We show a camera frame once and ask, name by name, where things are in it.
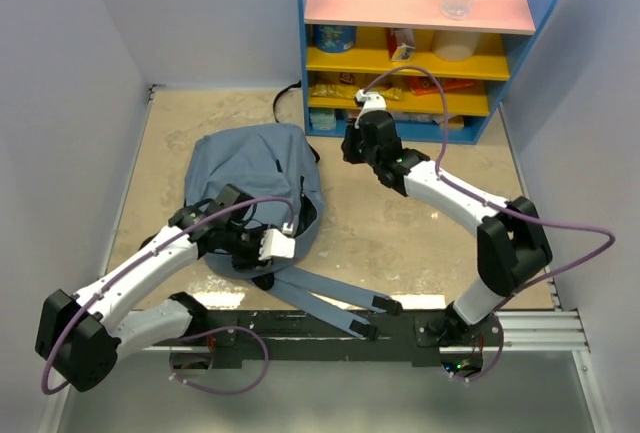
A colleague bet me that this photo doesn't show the red white carton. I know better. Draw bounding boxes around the red white carton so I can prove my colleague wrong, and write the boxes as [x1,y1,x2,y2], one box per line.
[385,28,416,62]

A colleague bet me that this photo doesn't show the red snack packet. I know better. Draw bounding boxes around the red snack packet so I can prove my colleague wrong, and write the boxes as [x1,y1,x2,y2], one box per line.
[405,76,476,96]

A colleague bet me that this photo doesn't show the white round container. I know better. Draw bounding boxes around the white round container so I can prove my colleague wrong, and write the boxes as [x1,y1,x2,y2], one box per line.
[432,30,483,62]

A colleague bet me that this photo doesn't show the blue shelf unit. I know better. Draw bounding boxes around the blue shelf unit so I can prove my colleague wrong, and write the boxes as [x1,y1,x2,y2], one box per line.
[298,0,558,145]

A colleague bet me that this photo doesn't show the blue student backpack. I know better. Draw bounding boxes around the blue student backpack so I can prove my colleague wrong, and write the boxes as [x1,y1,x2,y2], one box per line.
[182,123,403,339]

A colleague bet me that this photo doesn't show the yellow sponge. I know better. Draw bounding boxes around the yellow sponge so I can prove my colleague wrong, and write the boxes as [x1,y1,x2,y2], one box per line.
[437,116,465,130]

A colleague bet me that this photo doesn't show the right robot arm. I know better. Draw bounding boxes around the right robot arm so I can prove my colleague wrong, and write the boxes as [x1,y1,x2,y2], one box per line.
[341,110,552,346]

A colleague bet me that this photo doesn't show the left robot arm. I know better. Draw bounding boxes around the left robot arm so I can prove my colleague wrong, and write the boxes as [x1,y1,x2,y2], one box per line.
[35,185,294,395]

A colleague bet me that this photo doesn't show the aluminium rail frame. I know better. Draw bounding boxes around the aluminium rail frame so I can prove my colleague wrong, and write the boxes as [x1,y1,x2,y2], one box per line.
[37,83,613,433]

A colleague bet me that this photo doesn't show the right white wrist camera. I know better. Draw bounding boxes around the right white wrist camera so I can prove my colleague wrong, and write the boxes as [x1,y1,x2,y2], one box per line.
[354,89,386,129]

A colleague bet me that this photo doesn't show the yellow snack bag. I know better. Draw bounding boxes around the yellow snack bag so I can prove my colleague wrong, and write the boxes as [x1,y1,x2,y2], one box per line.
[309,72,403,101]

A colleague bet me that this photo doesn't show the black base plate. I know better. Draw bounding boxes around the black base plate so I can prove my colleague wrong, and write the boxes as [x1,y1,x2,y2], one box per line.
[200,310,504,368]

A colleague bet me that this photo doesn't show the teal tissue pack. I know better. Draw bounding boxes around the teal tissue pack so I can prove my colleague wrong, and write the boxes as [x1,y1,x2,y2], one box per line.
[309,108,337,131]

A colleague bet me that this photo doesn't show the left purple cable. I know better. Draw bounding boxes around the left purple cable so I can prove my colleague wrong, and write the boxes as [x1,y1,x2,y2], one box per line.
[40,195,301,396]

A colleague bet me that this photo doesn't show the blue round tin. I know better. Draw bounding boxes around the blue round tin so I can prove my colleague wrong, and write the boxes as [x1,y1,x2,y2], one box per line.
[312,25,357,54]

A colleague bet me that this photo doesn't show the white tissue pack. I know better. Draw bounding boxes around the white tissue pack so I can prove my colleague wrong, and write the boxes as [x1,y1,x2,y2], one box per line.
[391,111,443,124]

